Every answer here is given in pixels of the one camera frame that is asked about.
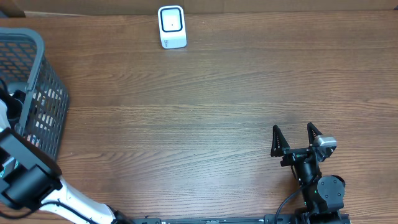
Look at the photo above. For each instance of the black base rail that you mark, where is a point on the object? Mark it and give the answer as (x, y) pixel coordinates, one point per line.
(266, 219)

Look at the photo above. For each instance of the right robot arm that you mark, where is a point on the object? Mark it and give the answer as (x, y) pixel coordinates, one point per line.
(322, 195)

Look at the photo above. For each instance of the grey plastic mesh basket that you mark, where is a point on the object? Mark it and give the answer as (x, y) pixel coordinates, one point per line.
(43, 96)

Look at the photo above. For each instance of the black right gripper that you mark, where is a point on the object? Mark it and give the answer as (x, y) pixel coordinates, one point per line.
(280, 148)

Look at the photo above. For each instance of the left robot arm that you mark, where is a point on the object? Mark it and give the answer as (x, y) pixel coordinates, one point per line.
(37, 183)

